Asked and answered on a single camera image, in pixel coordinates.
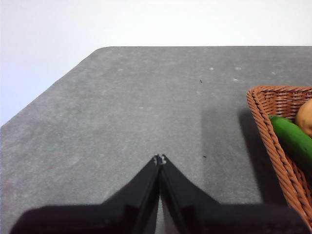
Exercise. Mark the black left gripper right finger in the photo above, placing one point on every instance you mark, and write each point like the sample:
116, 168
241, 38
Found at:
219, 219

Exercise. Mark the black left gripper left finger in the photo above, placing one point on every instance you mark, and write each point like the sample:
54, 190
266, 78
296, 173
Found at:
97, 219

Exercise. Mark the green cucumber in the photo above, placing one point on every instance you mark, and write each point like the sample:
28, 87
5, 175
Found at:
292, 136

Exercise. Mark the brown wicker basket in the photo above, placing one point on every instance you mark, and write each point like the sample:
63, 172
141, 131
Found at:
275, 102

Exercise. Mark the yellow potato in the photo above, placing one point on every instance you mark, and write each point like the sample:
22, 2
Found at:
306, 117

